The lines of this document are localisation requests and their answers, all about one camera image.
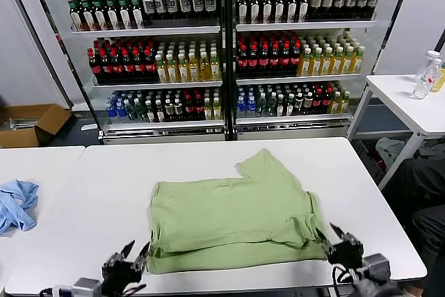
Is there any light blue crumpled cloth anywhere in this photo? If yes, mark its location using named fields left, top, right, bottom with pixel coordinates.
left=0, top=178, right=40, bottom=236

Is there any yellow drink bottle white label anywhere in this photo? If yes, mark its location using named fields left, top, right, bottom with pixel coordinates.
left=431, top=62, right=445, bottom=93

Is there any white drinks display rack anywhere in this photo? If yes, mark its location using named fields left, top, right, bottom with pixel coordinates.
left=26, top=0, right=230, bottom=145
left=224, top=0, right=416, bottom=142

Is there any grey cloth pile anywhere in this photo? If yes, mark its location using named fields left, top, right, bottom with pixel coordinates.
left=419, top=142, right=445, bottom=161

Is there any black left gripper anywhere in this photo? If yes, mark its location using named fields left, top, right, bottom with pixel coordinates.
left=102, top=240, right=151, bottom=289

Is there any yellow tea bottle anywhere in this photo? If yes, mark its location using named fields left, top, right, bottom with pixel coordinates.
left=200, top=51, right=212, bottom=82
left=353, top=46, right=366, bottom=74
left=166, top=54, right=179, bottom=83
left=332, top=47, right=344, bottom=75
left=155, top=54, right=168, bottom=83
left=299, top=48, right=313, bottom=76
left=210, top=51, right=223, bottom=81
left=177, top=53, right=191, bottom=83
left=188, top=52, right=202, bottom=82
left=342, top=47, right=355, bottom=74
left=321, top=47, right=334, bottom=75
left=311, top=48, right=323, bottom=76

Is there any white side table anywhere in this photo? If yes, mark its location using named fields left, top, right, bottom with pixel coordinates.
left=346, top=73, right=445, bottom=190

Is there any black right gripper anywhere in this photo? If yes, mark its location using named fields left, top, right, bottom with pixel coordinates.
left=315, top=223, right=364, bottom=270

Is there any dark bottle green cap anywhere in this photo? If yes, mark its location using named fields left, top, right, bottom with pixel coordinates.
left=118, top=0, right=132, bottom=30
left=237, top=0, right=250, bottom=23
left=105, top=0, right=120, bottom=30
left=273, top=0, right=286, bottom=23
left=68, top=0, right=82, bottom=31
left=249, top=0, right=262, bottom=23
left=92, top=0, right=107, bottom=31
left=298, top=0, right=311, bottom=22
left=130, top=0, right=144, bottom=29
left=261, top=0, right=275, bottom=23
left=286, top=0, right=299, bottom=22
left=80, top=0, right=95, bottom=31

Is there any light green t-shirt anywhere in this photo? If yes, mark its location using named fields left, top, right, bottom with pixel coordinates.
left=146, top=148, right=330, bottom=275

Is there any clear water bottle red label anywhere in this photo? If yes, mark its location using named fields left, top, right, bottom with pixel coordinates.
left=412, top=63, right=435, bottom=99
left=426, top=50, right=442, bottom=79

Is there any small cola bottle red cap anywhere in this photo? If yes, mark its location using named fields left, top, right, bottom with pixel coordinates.
left=193, top=93, right=204, bottom=120
left=183, top=93, right=194, bottom=121
left=323, top=87, right=334, bottom=114
left=313, top=88, right=324, bottom=115

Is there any grey metal rods bundle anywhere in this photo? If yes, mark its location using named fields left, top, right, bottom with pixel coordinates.
left=0, top=115, right=42, bottom=131

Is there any brown cardboard box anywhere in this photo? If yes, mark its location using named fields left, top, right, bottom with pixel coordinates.
left=0, top=103, right=73, bottom=148

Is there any person in black clothes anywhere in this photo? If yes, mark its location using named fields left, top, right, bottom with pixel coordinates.
left=380, top=157, right=445, bottom=279

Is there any pale cloth pile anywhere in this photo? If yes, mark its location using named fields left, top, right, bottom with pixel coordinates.
left=375, top=136, right=407, bottom=170

